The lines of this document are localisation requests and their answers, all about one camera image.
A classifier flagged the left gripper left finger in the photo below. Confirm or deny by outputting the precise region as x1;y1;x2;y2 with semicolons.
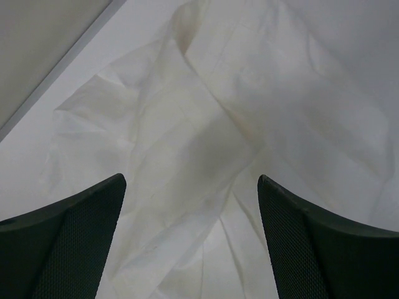
1;174;127;298

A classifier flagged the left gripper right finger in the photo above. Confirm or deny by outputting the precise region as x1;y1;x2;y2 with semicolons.
257;175;398;298

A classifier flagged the white pleated skirt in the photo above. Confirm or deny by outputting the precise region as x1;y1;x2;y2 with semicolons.
46;1;398;298

